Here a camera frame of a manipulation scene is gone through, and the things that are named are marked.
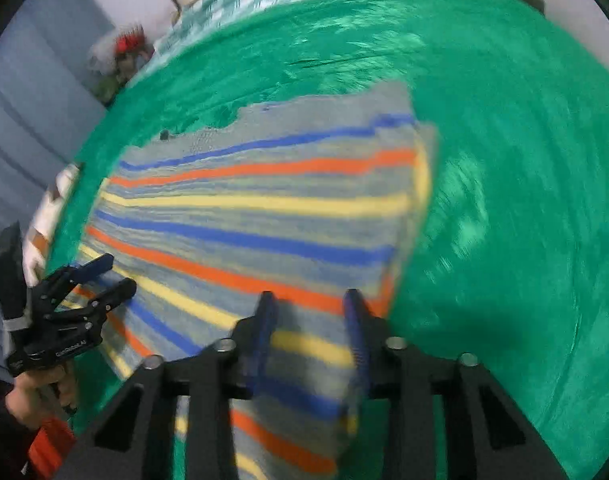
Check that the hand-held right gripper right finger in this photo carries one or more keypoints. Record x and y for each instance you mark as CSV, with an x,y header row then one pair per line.
x,y
357,332

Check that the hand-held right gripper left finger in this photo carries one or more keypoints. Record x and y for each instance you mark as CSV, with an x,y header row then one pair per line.
x,y
264,332

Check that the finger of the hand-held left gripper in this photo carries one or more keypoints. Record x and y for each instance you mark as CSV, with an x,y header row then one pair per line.
x,y
117,292
92,266

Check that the striped knit sweater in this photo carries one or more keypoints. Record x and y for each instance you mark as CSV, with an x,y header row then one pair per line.
x,y
264,220

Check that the person's left forearm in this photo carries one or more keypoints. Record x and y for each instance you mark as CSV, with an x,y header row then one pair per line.
x,y
2,435

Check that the person's left hand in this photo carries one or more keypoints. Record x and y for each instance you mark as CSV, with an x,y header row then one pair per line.
x,y
34,392

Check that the patchwork patterned pillow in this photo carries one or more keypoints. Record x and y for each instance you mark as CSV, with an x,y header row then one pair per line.
x,y
47,220

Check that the red object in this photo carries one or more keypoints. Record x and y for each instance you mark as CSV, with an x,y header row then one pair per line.
x,y
52,447

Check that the red and white bundle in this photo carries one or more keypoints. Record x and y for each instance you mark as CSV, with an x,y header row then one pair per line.
x,y
122,57

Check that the green velvet blanket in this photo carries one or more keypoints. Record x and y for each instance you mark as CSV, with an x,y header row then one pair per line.
x,y
509,185

